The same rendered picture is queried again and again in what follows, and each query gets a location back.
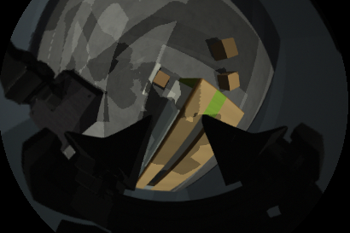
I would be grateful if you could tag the small brown block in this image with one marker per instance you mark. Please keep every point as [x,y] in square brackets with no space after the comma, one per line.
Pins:
[161,79]

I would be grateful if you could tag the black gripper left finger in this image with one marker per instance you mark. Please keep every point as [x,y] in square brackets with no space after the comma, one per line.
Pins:
[121,154]

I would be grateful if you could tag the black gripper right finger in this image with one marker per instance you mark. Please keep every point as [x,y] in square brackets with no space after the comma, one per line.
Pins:
[235,149]

